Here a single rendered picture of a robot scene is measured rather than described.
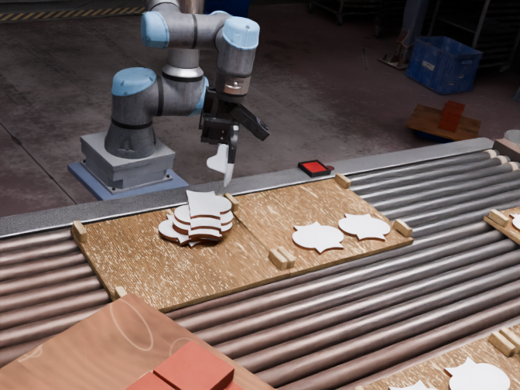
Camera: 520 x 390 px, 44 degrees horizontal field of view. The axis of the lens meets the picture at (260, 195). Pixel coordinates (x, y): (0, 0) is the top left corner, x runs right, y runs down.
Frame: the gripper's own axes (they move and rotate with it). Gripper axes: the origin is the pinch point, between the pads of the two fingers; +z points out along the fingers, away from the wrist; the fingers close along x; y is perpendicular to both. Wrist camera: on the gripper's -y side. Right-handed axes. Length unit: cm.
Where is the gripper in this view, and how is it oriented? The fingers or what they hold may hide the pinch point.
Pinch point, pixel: (224, 172)
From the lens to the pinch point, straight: 150.8
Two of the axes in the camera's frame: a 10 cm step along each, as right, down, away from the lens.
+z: -2.0, 8.6, 4.7
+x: 1.6, 5.0, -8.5
